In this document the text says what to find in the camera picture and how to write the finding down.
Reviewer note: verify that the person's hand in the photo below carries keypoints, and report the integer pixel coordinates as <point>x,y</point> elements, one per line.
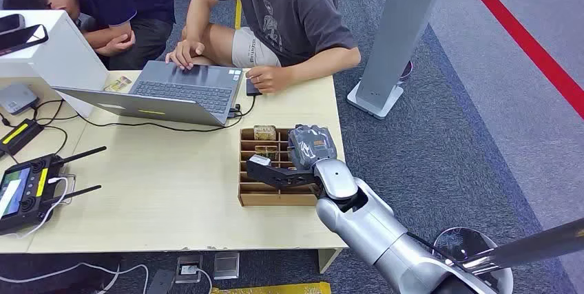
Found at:
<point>116,44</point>

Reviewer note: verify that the small grey box device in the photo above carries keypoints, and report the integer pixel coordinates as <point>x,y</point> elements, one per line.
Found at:
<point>16,98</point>

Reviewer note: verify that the small printed card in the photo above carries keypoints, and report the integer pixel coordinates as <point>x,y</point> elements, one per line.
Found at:
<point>117,84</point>

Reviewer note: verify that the grey floor socket plate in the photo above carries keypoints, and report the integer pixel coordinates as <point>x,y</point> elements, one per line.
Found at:
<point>226,265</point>

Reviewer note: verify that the black adapter yellow label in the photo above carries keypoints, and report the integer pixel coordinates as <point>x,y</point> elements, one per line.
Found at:
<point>18,136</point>

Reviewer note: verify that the wooden slotted card holder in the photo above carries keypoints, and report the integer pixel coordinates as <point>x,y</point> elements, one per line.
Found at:
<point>260,194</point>

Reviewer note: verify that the white box cabinet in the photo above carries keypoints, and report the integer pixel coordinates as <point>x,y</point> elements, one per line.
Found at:
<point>59,59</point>

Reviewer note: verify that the grey open laptop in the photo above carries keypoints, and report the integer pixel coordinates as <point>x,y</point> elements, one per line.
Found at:
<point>182,86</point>

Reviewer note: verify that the person's left hand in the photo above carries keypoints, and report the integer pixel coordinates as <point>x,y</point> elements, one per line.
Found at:
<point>269,78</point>

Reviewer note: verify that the black bracket wrist camera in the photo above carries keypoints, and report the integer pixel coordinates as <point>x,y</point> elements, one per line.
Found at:
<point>273,174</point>

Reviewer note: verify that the yellow vertical bar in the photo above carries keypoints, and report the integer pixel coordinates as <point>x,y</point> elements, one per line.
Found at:
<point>237,13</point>

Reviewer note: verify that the red barrier belt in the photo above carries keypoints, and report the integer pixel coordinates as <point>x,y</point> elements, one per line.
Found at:
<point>524,41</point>

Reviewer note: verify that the yellow floor strip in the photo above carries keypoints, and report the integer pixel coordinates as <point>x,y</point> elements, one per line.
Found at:
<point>273,289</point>

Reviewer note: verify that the brown patterned card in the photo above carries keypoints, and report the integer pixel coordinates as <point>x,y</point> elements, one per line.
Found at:
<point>267,150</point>

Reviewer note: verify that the black smartphone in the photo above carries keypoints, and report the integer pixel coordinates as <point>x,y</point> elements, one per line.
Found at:
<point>23,38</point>
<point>10,23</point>

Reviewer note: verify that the black phone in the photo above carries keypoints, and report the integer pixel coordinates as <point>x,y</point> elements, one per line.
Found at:
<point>252,90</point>

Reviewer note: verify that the black remote controller with screen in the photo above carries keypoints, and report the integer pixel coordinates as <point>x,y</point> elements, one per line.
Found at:
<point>23,191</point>

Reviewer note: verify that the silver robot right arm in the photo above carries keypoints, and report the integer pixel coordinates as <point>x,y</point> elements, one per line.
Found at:
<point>365,223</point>

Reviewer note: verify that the grey pillar stand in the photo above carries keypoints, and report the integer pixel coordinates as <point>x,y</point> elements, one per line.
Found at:
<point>397,32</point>

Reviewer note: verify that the chrome stanchion post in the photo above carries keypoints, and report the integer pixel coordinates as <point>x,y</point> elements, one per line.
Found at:
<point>524,246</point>

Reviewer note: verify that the floor power socket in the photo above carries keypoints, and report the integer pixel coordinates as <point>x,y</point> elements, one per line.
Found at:
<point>189,269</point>

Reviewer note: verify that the person's right hand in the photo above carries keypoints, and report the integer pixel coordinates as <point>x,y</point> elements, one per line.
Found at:
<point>184,52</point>

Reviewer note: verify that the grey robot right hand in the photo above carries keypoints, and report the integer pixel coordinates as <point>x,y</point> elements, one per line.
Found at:
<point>312,146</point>

